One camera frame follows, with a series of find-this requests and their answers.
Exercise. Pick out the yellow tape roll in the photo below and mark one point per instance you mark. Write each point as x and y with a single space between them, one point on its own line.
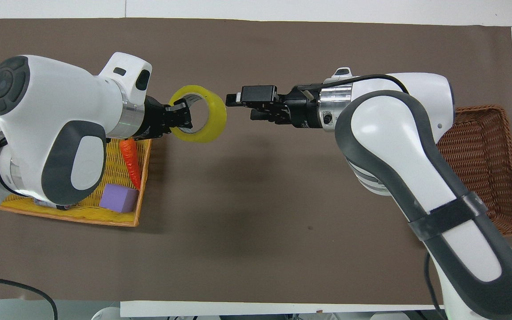
215 116

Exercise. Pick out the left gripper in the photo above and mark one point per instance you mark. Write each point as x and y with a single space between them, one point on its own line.
154 119

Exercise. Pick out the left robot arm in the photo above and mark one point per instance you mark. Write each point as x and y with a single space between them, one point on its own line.
56 102

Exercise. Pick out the purple block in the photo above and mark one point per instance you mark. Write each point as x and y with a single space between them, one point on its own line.
119 198

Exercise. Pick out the brown wicker basket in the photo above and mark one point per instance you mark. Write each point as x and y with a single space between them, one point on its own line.
482 164

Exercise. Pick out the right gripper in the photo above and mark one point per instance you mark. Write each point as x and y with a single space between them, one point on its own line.
307 109

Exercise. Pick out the yellow woven basket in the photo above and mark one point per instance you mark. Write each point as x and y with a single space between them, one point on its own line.
118 171

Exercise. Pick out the small toy car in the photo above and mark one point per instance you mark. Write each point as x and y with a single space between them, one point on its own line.
58 206

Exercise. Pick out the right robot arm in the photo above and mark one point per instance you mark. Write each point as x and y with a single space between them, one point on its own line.
398 146

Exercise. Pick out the orange toy carrot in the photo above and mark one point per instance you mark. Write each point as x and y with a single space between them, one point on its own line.
130 160

